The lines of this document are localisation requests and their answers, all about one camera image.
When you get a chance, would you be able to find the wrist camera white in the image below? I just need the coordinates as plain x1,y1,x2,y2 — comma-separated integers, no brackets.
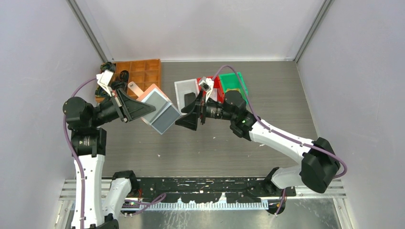
198,77,214,102
96,70,114,96

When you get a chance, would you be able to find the orange compartment tray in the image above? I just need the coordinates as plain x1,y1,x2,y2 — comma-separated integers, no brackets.
100,59,161,99

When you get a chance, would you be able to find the aluminium rail front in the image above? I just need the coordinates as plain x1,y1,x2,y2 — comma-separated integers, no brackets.
59,179,346,213

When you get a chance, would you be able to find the green patterned strap upper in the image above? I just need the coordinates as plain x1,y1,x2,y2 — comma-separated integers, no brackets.
100,62,117,73

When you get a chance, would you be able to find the black coiled strap small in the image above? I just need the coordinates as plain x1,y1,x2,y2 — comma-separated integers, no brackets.
118,70,129,83

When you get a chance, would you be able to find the black card in white bin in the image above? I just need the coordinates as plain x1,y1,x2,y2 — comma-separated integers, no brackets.
184,93,198,108

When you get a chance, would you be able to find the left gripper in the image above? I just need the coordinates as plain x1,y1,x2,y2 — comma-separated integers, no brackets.
90,88,155,127

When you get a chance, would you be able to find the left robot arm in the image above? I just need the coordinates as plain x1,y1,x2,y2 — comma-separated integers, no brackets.
63,89,156,229

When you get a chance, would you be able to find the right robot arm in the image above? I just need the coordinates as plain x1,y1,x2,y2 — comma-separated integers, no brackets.
175,90,340,196

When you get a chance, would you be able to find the green plastic bin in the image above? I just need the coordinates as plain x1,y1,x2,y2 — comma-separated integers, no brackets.
219,72,248,99

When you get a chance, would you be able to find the white plastic bin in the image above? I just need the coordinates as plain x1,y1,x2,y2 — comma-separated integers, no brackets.
174,79,200,111

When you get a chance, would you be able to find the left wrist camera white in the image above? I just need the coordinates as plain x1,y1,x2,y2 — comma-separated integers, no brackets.
96,70,114,96

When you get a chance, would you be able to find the red plastic bin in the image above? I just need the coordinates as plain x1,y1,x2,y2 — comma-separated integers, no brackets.
210,76,224,103

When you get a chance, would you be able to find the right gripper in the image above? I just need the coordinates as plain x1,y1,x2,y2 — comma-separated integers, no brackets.
176,88,235,131

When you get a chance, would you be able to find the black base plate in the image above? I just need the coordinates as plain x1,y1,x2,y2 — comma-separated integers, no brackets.
108,177,297,205

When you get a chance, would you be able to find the pink leather card holder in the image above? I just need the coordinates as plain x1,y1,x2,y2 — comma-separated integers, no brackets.
128,82,181,135

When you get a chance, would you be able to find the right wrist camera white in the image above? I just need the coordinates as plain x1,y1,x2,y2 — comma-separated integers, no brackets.
198,77,214,102

